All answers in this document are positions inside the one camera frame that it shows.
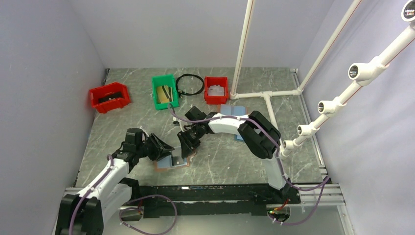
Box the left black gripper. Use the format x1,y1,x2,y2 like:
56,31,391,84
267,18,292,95
136,133,174,162

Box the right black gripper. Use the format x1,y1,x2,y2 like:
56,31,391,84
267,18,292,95
177,124,204,159

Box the brown card holder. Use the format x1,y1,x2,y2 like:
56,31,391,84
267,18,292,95
220,104,246,116
153,146,196,172

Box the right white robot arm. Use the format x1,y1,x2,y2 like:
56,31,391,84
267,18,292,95
177,107,291,203

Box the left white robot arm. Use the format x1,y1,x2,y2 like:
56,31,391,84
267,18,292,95
55,128,174,235

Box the blue card holder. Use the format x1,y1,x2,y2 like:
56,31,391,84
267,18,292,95
234,135,244,141

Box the gold card in green bin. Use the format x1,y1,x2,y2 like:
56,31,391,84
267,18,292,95
156,85,174,103

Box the white cards in red bin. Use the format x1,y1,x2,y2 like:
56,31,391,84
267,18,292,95
207,85,226,96

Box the black base bar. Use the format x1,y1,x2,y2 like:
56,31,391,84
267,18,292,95
123,183,300,218

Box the right red bin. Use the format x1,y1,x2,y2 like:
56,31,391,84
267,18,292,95
204,76,229,105

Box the red bin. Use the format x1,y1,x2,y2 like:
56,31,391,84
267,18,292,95
204,76,229,105
89,82,131,114

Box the left red bin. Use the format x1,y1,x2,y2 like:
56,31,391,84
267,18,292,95
89,82,131,114

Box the black cable loop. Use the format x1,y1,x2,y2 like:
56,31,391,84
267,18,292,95
176,73,205,97

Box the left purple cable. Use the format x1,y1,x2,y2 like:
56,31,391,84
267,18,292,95
69,154,178,235

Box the purple cable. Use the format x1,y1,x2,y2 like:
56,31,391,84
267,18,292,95
168,103,331,227
69,154,178,235

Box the aluminium rail frame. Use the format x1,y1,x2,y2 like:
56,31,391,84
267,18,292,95
51,186,356,235

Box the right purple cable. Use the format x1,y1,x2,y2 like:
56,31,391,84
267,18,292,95
168,103,331,227

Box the white pvc pipe frame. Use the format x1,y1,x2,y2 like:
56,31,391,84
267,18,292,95
249,0,415,163

